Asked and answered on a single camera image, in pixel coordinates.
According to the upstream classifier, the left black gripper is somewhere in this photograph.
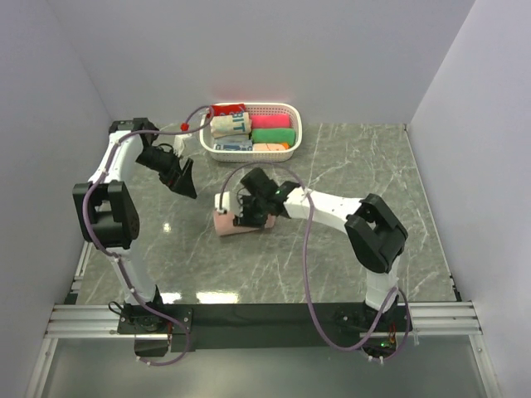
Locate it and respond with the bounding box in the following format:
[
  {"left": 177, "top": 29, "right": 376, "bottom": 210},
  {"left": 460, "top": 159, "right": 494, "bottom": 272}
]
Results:
[{"left": 137, "top": 147, "right": 197, "bottom": 198}]

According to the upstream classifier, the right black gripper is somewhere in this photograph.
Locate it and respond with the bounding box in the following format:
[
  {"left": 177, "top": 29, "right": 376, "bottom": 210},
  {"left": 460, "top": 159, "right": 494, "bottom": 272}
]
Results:
[{"left": 234, "top": 193, "right": 270, "bottom": 231}]

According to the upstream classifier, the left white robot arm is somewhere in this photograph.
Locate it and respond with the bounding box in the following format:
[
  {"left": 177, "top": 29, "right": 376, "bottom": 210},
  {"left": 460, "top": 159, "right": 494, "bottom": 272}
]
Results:
[{"left": 72, "top": 118, "right": 197, "bottom": 333}]

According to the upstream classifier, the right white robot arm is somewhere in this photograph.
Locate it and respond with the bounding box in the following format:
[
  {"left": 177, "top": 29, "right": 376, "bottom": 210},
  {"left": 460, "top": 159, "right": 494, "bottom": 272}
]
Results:
[{"left": 235, "top": 167, "right": 408, "bottom": 331}]

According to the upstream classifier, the blue printed rolled towel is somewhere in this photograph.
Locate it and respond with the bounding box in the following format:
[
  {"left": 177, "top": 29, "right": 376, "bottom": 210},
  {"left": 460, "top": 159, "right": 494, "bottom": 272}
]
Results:
[{"left": 214, "top": 139, "right": 253, "bottom": 152}]

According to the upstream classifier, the peach orange rolled towel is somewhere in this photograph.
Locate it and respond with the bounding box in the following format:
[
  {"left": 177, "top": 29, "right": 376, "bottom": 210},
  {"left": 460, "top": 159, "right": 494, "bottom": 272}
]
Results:
[{"left": 253, "top": 143, "right": 290, "bottom": 152}]

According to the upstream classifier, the green rolled towel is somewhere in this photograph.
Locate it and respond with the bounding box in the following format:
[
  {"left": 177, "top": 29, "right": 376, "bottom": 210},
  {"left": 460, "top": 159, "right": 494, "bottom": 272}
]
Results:
[{"left": 251, "top": 128, "right": 296, "bottom": 147}]

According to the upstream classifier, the red rolled towel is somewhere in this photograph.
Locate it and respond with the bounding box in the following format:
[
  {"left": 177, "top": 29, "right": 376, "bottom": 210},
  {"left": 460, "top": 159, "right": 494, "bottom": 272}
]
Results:
[{"left": 207, "top": 103, "right": 246, "bottom": 119}]

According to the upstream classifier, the beige printed rolled towel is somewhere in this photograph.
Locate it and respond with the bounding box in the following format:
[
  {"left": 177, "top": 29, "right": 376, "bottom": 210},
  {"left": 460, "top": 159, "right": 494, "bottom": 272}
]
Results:
[{"left": 210, "top": 112, "right": 252, "bottom": 138}]

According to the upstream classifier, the hot pink rolled towel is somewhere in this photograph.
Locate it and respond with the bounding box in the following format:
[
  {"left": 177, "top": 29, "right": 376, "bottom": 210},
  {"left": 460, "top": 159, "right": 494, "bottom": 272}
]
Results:
[{"left": 250, "top": 114, "right": 291, "bottom": 129}]

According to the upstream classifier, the white plastic basket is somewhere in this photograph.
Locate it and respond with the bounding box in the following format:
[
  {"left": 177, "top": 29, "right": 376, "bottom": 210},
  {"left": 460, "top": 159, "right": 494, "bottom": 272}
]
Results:
[{"left": 199, "top": 102, "right": 302, "bottom": 163}]

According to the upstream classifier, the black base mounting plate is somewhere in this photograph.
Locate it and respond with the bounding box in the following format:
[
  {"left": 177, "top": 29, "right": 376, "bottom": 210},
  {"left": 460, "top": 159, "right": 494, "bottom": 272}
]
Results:
[{"left": 117, "top": 301, "right": 412, "bottom": 354}]

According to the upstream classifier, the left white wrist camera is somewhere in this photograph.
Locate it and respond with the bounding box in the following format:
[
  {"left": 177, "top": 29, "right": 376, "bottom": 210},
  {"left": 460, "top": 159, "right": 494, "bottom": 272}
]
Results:
[{"left": 173, "top": 122, "right": 195, "bottom": 157}]

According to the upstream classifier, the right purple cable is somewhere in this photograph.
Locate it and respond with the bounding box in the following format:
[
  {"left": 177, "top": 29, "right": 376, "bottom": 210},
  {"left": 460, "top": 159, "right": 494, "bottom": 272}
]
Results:
[{"left": 218, "top": 163, "right": 412, "bottom": 362}]

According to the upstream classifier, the purple cable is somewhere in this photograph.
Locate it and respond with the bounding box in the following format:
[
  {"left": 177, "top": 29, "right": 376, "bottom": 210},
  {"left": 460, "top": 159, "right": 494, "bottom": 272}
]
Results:
[
  {"left": 81, "top": 105, "right": 215, "bottom": 366},
  {"left": 218, "top": 163, "right": 412, "bottom": 362}
]

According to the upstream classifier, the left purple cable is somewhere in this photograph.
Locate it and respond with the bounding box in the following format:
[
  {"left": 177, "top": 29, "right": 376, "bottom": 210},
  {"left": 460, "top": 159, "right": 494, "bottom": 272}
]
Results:
[{"left": 81, "top": 105, "right": 215, "bottom": 366}]

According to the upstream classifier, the aluminium frame rail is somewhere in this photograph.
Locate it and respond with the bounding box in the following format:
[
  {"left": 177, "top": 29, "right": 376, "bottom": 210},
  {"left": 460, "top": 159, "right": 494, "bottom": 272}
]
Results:
[{"left": 44, "top": 302, "right": 483, "bottom": 339}]

